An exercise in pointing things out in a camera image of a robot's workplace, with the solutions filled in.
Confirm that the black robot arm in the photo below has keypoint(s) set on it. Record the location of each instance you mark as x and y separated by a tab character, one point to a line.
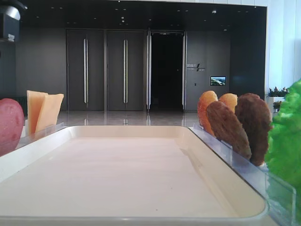
10	17

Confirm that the brown meat patty near tray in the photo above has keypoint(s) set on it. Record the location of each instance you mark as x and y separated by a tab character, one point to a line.
226	127

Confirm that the yellow cheese slice front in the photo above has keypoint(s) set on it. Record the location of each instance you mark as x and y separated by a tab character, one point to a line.
49	111

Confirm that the yellow cheese slice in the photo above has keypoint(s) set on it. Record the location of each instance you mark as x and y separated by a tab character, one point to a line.
34	103
49	111

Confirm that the brown meat patty outer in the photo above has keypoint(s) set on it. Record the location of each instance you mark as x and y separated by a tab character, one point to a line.
254	114

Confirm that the yellow cheese slice back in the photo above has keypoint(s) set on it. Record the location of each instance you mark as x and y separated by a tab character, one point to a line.
34	103

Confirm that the green lettuce leaf near tray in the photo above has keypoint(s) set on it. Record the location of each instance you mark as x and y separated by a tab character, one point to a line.
284	152

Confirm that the bun slice near tray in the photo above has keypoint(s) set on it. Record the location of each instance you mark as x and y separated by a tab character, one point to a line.
204	101

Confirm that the dark double door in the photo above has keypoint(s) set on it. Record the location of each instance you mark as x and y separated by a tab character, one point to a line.
106	70

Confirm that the bun slice outer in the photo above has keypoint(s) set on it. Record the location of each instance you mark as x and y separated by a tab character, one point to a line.
230	100

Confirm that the cream rectangular tray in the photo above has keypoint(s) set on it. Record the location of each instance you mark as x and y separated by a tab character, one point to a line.
124	176

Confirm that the potted plants white planter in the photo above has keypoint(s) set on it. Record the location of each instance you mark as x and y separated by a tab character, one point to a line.
275	97

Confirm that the clear long strip left side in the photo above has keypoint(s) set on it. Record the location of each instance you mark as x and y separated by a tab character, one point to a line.
27	138

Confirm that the clear long strip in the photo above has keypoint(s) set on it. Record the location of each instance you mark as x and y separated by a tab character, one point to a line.
27	138
279	194

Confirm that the clear long strip right side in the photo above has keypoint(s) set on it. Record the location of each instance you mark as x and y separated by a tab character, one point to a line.
279	194

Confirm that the wall display screen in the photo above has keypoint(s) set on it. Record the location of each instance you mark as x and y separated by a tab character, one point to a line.
217	80

